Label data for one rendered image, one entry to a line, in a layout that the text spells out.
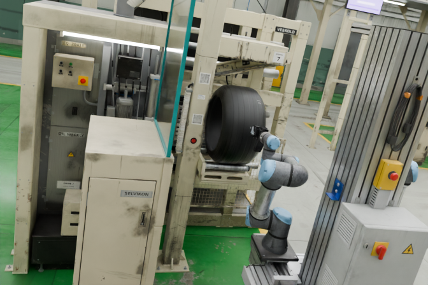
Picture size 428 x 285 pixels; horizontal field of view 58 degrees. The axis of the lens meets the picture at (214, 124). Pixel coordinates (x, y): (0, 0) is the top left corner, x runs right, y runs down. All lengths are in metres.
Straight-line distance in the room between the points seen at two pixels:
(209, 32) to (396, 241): 1.61
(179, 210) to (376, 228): 1.60
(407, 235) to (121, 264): 1.33
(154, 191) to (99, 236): 0.34
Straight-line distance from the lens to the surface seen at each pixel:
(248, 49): 2.96
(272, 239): 2.33
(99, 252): 2.06
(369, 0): 6.74
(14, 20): 12.30
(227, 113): 2.60
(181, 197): 2.92
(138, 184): 1.88
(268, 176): 1.91
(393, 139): 1.87
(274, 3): 12.54
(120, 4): 2.80
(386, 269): 1.96
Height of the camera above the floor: 1.97
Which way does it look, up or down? 16 degrees down
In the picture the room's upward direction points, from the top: 11 degrees clockwise
